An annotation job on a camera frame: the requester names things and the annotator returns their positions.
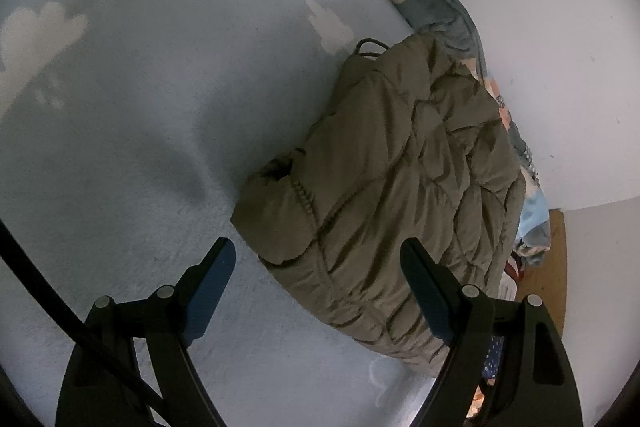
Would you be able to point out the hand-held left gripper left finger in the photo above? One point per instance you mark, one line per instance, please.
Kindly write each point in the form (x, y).
(207, 294)

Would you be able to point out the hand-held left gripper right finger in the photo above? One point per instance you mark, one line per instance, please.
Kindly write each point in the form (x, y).
(432, 302)

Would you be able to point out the olive puffer jacket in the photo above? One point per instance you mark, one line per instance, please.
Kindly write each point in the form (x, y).
(400, 182)

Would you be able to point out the navy dotted pillow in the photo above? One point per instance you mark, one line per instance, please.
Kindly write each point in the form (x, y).
(492, 352)

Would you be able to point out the wooden headboard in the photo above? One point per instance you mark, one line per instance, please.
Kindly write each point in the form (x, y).
(545, 267)

